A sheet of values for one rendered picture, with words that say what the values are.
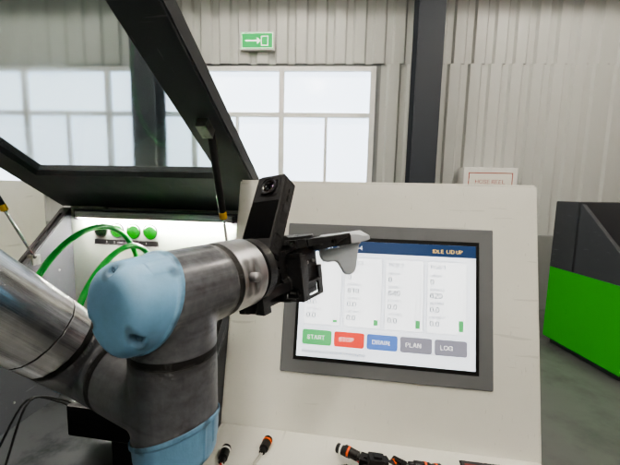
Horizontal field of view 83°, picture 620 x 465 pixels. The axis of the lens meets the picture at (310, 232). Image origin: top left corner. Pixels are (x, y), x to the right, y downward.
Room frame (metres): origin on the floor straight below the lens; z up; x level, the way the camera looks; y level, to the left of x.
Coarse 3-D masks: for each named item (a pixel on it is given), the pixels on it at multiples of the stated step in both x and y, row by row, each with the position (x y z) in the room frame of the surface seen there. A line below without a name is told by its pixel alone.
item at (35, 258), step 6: (0, 198) 0.95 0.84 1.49; (0, 204) 0.95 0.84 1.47; (0, 210) 0.95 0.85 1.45; (6, 210) 0.96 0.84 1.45; (6, 216) 0.97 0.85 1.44; (12, 222) 0.98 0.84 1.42; (18, 234) 0.99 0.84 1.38; (24, 240) 1.00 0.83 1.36; (30, 252) 1.02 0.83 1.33; (30, 258) 1.02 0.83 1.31; (36, 258) 1.03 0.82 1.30; (36, 264) 1.03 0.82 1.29
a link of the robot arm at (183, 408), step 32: (96, 384) 0.30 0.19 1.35; (128, 384) 0.27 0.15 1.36; (160, 384) 0.26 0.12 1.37; (192, 384) 0.27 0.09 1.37; (128, 416) 0.27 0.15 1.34; (160, 416) 0.26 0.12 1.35; (192, 416) 0.27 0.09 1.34; (128, 448) 0.27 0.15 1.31; (160, 448) 0.26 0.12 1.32; (192, 448) 0.27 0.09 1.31
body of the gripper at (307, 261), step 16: (256, 240) 0.39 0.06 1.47; (288, 240) 0.43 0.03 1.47; (304, 240) 0.43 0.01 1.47; (272, 256) 0.37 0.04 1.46; (288, 256) 0.43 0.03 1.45; (304, 256) 0.43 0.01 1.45; (272, 272) 0.37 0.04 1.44; (288, 272) 0.43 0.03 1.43; (304, 272) 0.42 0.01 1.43; (320, 272) 0.46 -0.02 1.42; (272, 288) 0.37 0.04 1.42; (288, 288) 0.42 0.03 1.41; (304, 288) 0.42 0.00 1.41; (320, 288) 0.45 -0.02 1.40; (256, 304) 0.39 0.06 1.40; (272, 304) 0.41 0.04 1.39
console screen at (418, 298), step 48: (384, 240) 0.81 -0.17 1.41; (432, 240) 0.79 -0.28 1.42; (480, 240) 0.78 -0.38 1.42; (336, 288) 0.79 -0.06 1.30; (384, 288) 0.78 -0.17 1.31; (432, 288) 0.77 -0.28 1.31; (480, 288) 0.75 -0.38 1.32; (288, 336) 0.78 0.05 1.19; (336, 336) 0.77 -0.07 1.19; (384, 336) 0.75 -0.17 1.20; (432, 336) 0.74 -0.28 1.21; (480, 336) 0.73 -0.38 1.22; (432, 384) 0.72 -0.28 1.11; (480, 384) 0.70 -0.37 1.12
